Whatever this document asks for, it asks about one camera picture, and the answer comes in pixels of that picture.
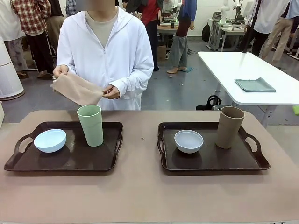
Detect white side table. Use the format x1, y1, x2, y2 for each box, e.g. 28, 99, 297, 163
197, 51, 299, 128

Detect black stand pole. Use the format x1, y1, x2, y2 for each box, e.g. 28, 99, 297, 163
242, 0, 262, 54

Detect person's right forearm white sleeve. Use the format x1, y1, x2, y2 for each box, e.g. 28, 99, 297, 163
57, 52, 71, 70

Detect tall brown plastic cup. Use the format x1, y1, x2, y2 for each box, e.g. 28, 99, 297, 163
215, 106, 245, 149

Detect tall green plastic cup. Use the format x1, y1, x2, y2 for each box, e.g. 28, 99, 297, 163
77, 105, 104, 147

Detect person's left hand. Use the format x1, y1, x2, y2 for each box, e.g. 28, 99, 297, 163
102, 85, 121, 99

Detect light blue plastic bowl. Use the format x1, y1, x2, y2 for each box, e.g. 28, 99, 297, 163
34, 129, 67, 154

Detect person in red top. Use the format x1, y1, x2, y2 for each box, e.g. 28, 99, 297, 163
139, 0, 162, 26

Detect person's right hand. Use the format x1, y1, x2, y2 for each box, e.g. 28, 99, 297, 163
53, 65, 71, 78

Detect grey white plastic bowl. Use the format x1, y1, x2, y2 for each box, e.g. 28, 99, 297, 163
174, 129, 204, 154

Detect person's left forearm white sleeve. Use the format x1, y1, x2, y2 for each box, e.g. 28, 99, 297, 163
109, 67, 154, 100

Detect person in white shirt grey trousers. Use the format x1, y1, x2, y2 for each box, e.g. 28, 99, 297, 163
0, 0, 28, 73

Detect person in blue top grey trousers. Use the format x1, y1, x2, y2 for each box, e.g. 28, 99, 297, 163
167, 0, 197, 74

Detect grey background desk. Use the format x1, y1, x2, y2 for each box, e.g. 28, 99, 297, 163
207, 18, 248, 52

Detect cardboard box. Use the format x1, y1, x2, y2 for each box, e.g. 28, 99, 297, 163
157, 45, 167, 62

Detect person in red plaid shirt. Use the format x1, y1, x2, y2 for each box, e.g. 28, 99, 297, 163
10, 0, 57, 80

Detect black hanging backpack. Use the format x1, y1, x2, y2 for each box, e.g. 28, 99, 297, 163
202, 22, 211, 43

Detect dark brown serving tray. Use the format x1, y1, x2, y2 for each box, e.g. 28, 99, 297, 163
4, 121, 124, 172
157, 121, 271, 172

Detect person in white hoodie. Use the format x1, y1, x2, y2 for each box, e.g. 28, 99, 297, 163
57, 0, 155, 111

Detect teal cloth mat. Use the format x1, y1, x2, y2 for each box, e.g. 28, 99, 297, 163
234, 77, 277, 93

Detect person in blue plaid shirt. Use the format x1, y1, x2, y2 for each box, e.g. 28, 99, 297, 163
65, 0, 78, 17

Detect beige cloth mat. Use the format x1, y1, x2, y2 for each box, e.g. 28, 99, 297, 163
51, 74, 104, 107

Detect person in white shirt khaki trousers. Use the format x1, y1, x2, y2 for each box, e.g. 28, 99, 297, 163
251, 0, 295, 63

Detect black bag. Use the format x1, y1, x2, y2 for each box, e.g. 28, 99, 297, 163
195, 95, 222, 111

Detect person in light blue shirt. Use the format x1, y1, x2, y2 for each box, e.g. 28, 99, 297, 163
286, 0, 299, 20

